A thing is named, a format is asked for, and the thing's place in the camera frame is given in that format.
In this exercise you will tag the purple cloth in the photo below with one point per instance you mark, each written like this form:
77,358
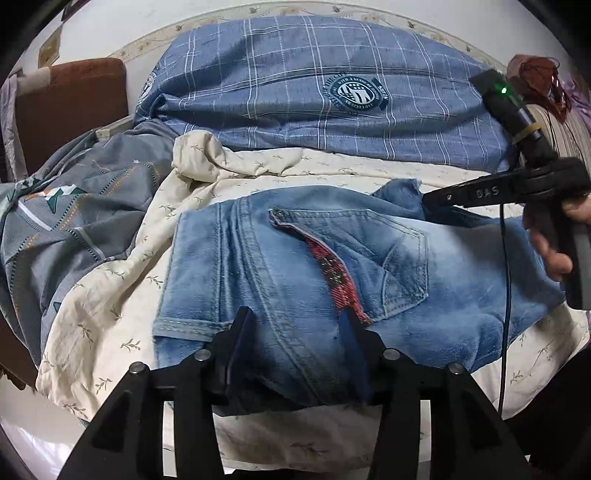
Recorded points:
579,99

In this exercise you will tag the red-brown cloth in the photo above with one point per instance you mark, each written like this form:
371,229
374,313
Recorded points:
535,74

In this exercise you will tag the person's dark clothing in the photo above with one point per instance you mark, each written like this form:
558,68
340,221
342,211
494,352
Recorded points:
554,415

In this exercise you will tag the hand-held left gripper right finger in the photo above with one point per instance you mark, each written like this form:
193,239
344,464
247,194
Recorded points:
358,350

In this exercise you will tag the cream leaf-print blanket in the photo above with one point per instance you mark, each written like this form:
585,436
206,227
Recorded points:
115,300

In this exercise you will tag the person's right hand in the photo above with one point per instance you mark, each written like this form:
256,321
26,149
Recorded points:
551,263

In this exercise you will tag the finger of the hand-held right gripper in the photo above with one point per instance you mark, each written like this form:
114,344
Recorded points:
461,216
448,194

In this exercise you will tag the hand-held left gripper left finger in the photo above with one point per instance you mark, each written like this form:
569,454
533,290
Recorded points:
235,350

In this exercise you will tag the brown padded headboard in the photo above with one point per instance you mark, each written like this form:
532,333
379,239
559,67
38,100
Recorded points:
69,110

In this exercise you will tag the blue denim pants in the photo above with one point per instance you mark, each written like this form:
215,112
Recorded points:
286,258

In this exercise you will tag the grey patterned quilt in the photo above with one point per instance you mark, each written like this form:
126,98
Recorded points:
69,230

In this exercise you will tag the framed wall hanging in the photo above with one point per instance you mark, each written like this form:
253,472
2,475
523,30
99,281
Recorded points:
48,48

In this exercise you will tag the beige striped pillow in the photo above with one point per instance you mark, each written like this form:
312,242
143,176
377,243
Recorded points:
572,134

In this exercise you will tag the blue checked duvet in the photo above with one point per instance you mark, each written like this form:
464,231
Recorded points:
277,78

